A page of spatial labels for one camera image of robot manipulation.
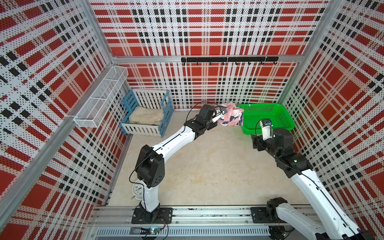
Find pink shark print shorts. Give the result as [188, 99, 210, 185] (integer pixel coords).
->
[218, 102, 244, 127]

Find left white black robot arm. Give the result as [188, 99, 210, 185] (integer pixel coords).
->
[134, 105, 228, 214]

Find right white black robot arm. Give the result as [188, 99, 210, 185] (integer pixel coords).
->
[251, 129, 374, 240]

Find green plastic basket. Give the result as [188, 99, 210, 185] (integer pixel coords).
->
[239, 103, 295, 135]

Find blue and white slatted crate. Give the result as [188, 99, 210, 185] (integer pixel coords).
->
[120, 89, 174, 138]

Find beige folded towel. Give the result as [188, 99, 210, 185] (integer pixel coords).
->
[129, 107, 164, 126]

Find white twin bell alarm clock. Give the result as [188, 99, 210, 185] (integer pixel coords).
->
[132, 182, 144, 201]

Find green circuit board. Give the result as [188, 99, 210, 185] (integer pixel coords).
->
[140, 227, 162, 235]

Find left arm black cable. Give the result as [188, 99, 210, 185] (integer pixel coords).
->
[185, 101, 211, 122]

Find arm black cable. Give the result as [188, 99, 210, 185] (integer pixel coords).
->
[185, 101, 211, 122]
[254, 118, 266, 137]

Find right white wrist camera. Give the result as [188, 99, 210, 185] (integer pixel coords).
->
[260, 119, 273, 141]

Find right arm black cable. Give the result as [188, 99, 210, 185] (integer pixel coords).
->
[254, 118, 266, 137]

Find black wall hook rail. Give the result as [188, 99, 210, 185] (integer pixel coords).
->
[181, 57, 279, 64]

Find white wire mesh shelf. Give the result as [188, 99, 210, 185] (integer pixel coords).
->
[74, 66, 128, 129]

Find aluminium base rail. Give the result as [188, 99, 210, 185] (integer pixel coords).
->
[84, 205, 320, 240]

